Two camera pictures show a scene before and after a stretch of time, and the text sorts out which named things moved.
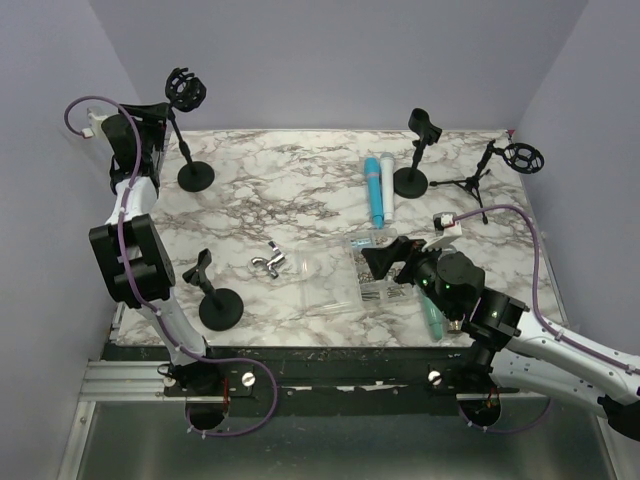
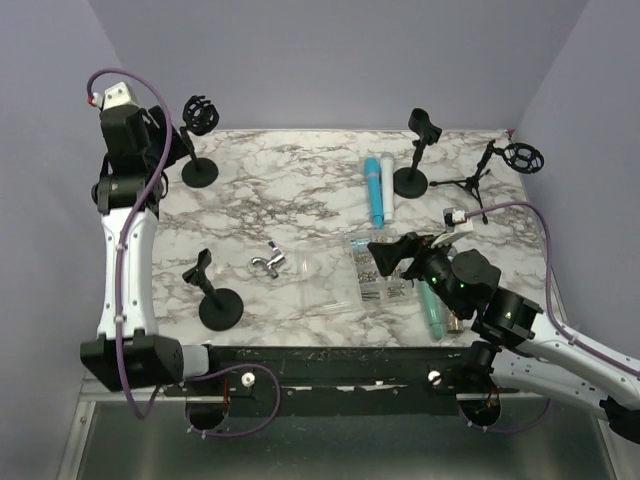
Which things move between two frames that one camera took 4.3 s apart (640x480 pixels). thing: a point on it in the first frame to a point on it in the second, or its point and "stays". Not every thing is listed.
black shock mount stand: (186, 92) to (202, 118)
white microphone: (388, 162) stays
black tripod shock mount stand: (519, 157) stays
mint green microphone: (434, 316) stays
